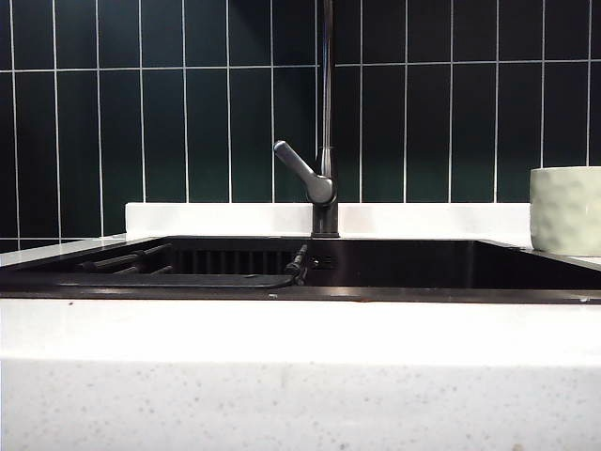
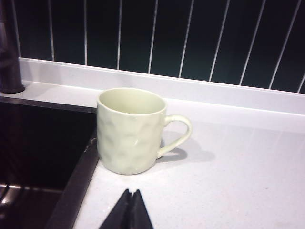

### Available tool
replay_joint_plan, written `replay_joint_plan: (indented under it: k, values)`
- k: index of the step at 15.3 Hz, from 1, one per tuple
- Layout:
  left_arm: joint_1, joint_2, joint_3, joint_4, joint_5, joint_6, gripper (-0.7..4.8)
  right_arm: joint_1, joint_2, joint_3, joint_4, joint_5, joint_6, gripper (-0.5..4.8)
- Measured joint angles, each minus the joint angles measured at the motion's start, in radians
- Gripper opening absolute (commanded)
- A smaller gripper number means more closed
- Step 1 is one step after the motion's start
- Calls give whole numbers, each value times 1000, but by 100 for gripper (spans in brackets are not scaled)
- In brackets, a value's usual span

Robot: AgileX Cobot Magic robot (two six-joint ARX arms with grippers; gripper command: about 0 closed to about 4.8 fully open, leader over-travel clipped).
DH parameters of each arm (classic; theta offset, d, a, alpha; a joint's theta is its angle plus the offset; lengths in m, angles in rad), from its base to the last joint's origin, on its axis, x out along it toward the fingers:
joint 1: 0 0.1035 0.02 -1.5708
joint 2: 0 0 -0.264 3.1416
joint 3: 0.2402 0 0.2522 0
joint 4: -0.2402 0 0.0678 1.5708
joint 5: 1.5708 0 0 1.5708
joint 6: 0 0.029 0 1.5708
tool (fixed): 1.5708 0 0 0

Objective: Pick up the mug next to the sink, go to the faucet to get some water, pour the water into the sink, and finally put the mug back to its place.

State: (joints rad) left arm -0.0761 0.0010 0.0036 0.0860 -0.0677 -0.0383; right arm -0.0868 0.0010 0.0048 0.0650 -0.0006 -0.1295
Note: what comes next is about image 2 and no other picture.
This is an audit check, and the black sink basin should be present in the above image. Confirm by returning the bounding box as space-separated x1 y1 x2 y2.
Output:
0 95 100 229

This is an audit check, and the dark metal faucet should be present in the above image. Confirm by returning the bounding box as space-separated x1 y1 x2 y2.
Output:
0 0 26 94

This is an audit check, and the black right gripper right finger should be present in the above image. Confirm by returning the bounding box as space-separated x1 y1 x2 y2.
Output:
130 189 154 229

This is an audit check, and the pale green dimpled ceramic mug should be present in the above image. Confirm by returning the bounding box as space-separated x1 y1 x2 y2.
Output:
96 87 193 175

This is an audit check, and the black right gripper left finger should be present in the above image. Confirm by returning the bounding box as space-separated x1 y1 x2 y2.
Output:
99 188 134 229

